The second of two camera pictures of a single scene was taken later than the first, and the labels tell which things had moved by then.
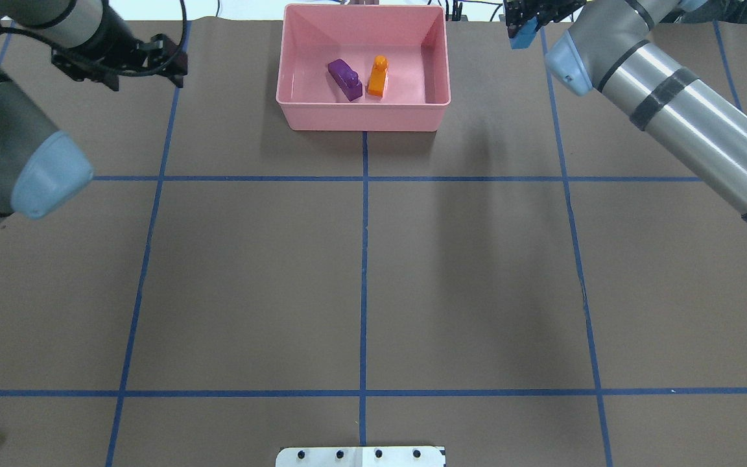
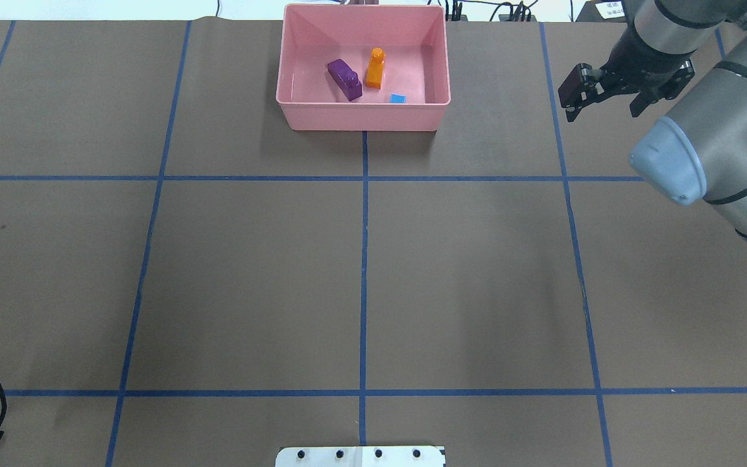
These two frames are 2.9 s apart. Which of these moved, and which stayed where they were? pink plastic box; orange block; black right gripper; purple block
Moved: black right gripper; orange block
Stayed: pink plastic box; purple block
